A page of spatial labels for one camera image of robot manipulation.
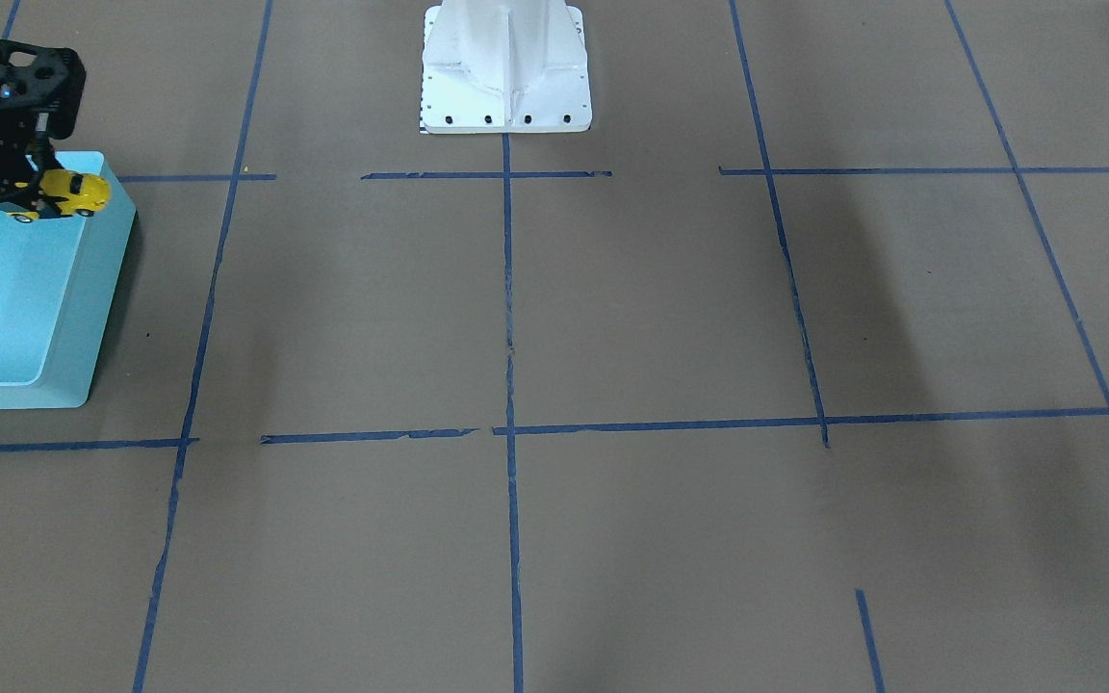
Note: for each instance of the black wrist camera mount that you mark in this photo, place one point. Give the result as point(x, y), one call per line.
point(43, 80)

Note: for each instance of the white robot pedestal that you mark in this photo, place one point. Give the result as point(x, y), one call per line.
point(504, 67)

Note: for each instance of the yellow beetle toy car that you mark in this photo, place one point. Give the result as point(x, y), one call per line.
point(64, 193)

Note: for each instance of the teal plastic bin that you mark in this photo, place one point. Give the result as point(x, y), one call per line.
point(57, 281)

